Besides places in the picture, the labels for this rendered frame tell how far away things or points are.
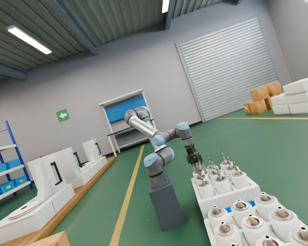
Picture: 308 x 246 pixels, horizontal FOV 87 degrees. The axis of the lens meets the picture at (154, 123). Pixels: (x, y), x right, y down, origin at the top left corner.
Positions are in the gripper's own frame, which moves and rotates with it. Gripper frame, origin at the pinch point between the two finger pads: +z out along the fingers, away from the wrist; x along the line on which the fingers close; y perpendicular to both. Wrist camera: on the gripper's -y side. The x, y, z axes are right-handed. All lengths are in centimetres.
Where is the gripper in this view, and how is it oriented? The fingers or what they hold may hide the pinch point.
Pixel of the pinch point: (199, 170)
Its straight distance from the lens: 121.2
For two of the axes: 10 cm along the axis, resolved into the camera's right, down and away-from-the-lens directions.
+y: -3.7, 1.6, -9.1
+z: 3.4, 9.4, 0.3
